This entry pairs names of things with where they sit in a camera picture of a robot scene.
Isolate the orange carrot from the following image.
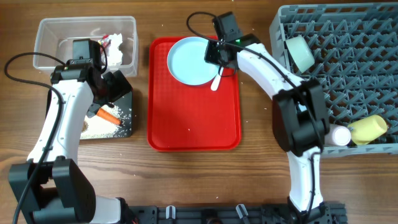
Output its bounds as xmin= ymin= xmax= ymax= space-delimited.
xmin=96 ymin=108 xmax=121 ymax=126

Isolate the white plastic spoon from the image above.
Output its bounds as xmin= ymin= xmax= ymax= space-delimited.
xmin=211 ymin=67 xmax=224 ymax=91

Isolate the white rice pile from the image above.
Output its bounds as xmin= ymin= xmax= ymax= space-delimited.
xmin=80 ymin=105 xmax=132 ymax=140

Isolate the large light blue plate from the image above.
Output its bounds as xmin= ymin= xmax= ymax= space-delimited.
xmin=167 ymin=37 xmax=219 ymax=86

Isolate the red snack wrapper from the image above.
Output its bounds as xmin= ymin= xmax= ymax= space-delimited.
xmin=98 ymin=35 xmax=111 ymax=48

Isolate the green bowl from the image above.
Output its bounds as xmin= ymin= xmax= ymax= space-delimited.
xmin=285 ymin=35 xmax=315 ymax=73

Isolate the pink plastic cup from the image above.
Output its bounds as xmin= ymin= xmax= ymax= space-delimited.
xmin=325 ymin=124 xmax=351 ymax=146

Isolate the yellow plastic cup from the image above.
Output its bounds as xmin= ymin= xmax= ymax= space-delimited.
xmin=348 ymin=115 xmax=388 ymax=145

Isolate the brown round cookie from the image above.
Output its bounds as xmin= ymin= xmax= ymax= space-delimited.
xmin=82 ymin=121 xmax=88 ymax=133

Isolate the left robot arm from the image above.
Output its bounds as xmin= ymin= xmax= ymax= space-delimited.
xmin=8 ymin=39 xmax=139 ymax=223

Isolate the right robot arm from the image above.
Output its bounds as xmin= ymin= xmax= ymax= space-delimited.
xmin=205 ymin=12 xmax=331 ymax=223

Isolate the black waste tray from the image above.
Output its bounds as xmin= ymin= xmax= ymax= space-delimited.
xmin=53 ymin=80 xmax=132 ymax=141

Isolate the clear plastic waste bin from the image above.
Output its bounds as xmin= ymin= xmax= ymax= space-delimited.
xmin=34 ymin=16 xmax=139 ymax=77

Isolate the grey dishwasher rack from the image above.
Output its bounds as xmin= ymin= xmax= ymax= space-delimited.
xmin=269 ymin=2 xmax=397 ymax=157

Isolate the red serving tray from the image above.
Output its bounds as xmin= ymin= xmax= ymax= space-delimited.
xmin=147 ymin=37 xmax=241 ymax=152

